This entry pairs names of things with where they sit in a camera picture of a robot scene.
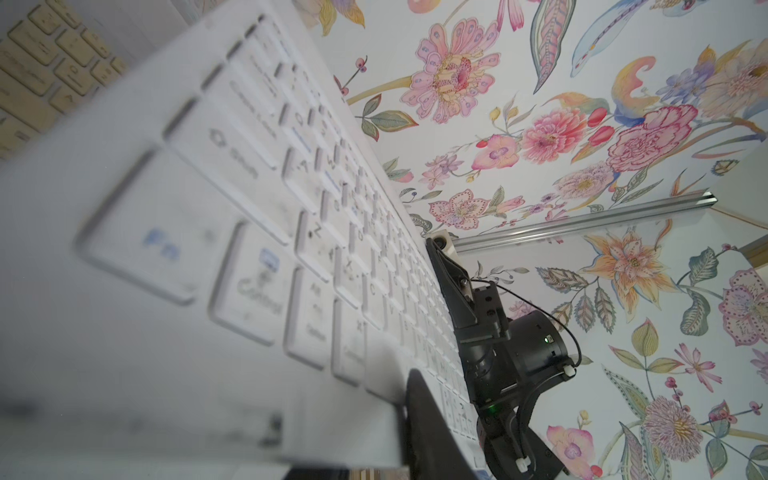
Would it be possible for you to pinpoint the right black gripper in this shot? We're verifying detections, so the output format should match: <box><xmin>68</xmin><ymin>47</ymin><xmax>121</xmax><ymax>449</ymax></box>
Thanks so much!
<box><xmin>426</xmin><ymin>238</ymin><xmax>576</xmax><ymax>479</ymax></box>

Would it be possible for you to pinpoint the white keyboard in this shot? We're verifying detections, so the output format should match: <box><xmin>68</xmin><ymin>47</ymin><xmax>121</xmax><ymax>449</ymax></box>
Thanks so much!
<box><xmin>1</xmin><ymin>1</ymin><xmax>486</xmax><ymax>479</ymax></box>

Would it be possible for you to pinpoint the right black cable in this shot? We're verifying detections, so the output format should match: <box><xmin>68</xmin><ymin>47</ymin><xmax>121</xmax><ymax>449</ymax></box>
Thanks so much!
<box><xmin>470</xmin><ymin>277</ymin><xmax>584</xmax><ymax>373</ymax></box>

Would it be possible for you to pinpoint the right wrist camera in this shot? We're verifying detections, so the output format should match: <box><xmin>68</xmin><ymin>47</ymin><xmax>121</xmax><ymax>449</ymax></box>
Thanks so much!
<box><xmin>430</xmin><ymin>229</ymin><xmax>457</xmax><ymax>257</ymax></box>

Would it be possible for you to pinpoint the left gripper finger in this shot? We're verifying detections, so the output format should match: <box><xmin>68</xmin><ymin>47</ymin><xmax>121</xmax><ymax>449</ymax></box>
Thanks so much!
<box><xmin>405</xmin><ymin>369</ymin><xmax>476</xmax><ymax>480</ymax></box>

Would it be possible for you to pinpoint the yellow keyboard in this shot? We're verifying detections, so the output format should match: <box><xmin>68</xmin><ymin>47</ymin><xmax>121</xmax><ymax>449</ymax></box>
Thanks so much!
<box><xmin>1</xmin><ymin>0</ymin><xmax>131</xmax><ymax>164</ymax></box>

